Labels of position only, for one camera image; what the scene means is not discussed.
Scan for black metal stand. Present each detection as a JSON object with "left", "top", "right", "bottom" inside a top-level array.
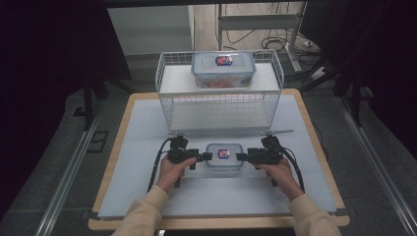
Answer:
[
  {"left": 81, "top": 74, "right": 110, "bottom": 132},
  {"left": 333, "top": 65, "right": 366, "bottom": 129}
]

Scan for person's left hand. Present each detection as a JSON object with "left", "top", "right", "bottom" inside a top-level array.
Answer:
[{"left": 156, "top": 157, "right": 198, "bottom": 196}]

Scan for white metal desk frame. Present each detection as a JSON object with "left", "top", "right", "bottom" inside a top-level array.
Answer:
[{"left": 215, "top": 1, "right": 309, "bottom": 74}]

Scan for person's right hand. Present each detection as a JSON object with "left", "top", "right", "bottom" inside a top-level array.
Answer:
[{"left": 255, "top": 156, "right": 305, "bottom": 202}]

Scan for pale blue table mat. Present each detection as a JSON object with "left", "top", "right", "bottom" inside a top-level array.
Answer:
[{"left": 97, "top": 94, "right": 338, "bottom": 219}]

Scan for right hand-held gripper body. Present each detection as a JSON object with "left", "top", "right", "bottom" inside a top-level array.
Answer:
[{"left": 247, "top": 129, "right": 295, "bottom": 166}]

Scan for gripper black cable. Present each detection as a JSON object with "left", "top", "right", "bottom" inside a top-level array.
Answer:
[
  {"left": 279, "top": 146, "right": 306, "bottom": 194},
  {"left": 147, "top": 137, "right": 173, "bottom": 193}
]

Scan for white cabinet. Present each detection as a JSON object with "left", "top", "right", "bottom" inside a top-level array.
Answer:
[{"left": 107, "top": 4, "right": 196, "bottom": 57}]

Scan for small clear food container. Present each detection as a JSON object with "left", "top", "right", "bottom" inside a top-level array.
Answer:
[{"left": 206, "top": 143, "right": 245, "bottom": 172}]

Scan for white power strip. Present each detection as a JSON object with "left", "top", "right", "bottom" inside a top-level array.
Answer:
[{"left": 309, "top": 66, "right": 328, "bottom": 82}]

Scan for metal floor rail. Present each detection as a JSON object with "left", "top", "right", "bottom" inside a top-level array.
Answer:
[
  {"left": 33, "top": 100, "right": 106, "bottom": 236},
  {"left": 336, "top": 95, "right": 417, "bottom": 236}
]

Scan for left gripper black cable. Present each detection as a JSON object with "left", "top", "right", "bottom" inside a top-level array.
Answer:
[{"left": 147, "top": 137, "right": 173, "bottom": 193}]

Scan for large clear food container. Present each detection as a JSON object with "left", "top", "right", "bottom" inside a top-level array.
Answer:
[{"left": 191, "top": 50, "right": 258, "bottom": 89}]

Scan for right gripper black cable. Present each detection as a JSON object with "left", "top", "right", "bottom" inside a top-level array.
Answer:
[{"left": 279, "top": 146, "right": 306, "bottom": 194}]

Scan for white wire shelf rack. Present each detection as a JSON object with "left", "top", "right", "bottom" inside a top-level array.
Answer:
[{"left": 154, "top": 48, "right": 285, "bottom": 136}]

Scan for black floor cables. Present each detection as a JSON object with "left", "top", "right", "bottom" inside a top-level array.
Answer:
[{"left": 225, "top": 29, "right": 323, "bottom": 67}]

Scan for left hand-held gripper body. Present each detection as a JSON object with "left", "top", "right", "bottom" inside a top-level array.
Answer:
[{"left": 166, "top": 132, "right": 201, "bottom": 171}]

